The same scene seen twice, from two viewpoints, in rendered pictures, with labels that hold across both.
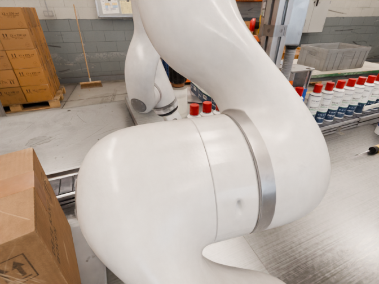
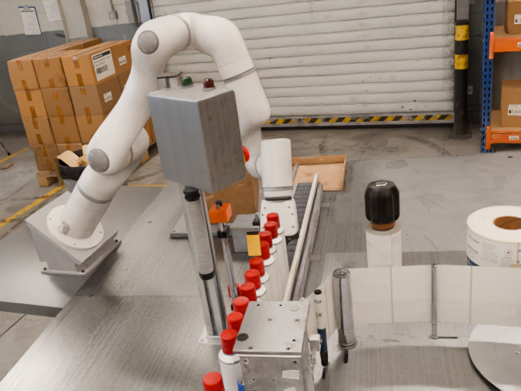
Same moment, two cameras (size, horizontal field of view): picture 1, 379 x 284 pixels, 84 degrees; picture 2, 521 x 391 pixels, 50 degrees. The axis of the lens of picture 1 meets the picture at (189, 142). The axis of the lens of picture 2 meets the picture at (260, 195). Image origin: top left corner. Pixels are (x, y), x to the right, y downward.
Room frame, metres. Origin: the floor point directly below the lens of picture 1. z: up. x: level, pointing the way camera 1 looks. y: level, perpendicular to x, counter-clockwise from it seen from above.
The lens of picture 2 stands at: (1.46, -1.10, 1.71)
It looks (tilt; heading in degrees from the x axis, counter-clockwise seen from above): 23 degrees down; 127
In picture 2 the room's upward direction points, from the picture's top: 8 degrees counter-clockwise
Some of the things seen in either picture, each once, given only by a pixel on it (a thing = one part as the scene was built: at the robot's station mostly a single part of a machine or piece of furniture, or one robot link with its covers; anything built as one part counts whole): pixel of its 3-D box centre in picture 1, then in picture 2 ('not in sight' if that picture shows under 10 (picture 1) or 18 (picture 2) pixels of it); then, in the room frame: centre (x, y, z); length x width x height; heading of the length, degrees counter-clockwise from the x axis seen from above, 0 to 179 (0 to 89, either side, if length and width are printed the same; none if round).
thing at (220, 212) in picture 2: not in sight; (241, 264); (0.72, -0.20, 1.05); 0.10 x 0.04 x 0.33; 23
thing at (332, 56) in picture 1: (331, 56); not in sight; (2.58, -1.64, 0.91); 0.60 x 0.40 x 0.22; 108
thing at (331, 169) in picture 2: not in sight; (312, 173); (0.35, 0.79, 0.85); 0.30 x 0.26 x 0.04; 113
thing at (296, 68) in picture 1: (294, 67); (273, 326); (0.99, -0.48, 1.14); 0.14 x 0.11 x 0.01; 113
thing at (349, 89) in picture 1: (344, 99); not in sight; (1.02, -0.78, 0.98); 0.05 x 0.05 x 0.20
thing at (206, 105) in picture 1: (206, 127); (274, 259); (0.72, -0.06, 0.98); 0.05 x 0.05 x 0.20
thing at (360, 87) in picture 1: (354, 97); not in sight; (1.05, -0.85, 0.98); 0.05 x 0.05 x 0.20
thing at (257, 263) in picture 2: not in sight; (261, 299); (0.78, -0.23, 0.98); 0.05 x 0.05 x 0.20
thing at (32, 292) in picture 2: not in sight; (113, 239); (-0.11, 0.09, 0.81); 0.90 x 0.90 x 0.04; 14
